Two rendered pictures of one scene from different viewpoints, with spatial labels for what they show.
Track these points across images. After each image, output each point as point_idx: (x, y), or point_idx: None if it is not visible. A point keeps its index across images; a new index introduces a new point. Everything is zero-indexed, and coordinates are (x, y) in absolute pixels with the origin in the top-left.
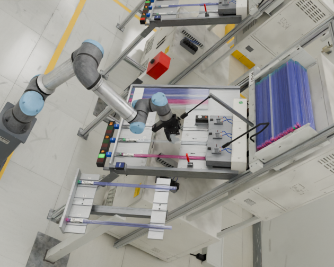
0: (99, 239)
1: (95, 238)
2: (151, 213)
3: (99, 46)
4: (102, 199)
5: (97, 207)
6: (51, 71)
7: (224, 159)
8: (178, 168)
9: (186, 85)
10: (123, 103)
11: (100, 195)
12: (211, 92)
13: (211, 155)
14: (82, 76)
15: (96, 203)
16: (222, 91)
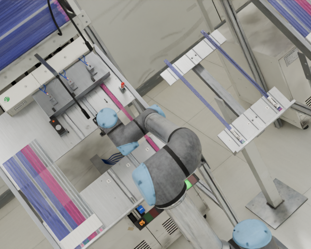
0: (210, 205)
1: (214, 207)
2: (205, 56)
3: (139, 167)
4: (177, 244)
5: (241, 112)
6: (205, 239)
7: (94, 57)
8: (135, 95)
9: (15, 195)
10: (159, 119)
11: (177, 248)
12: (5, 158)
13: (99, 71)
14: (197, 138)
15: (188, 242)
16: None
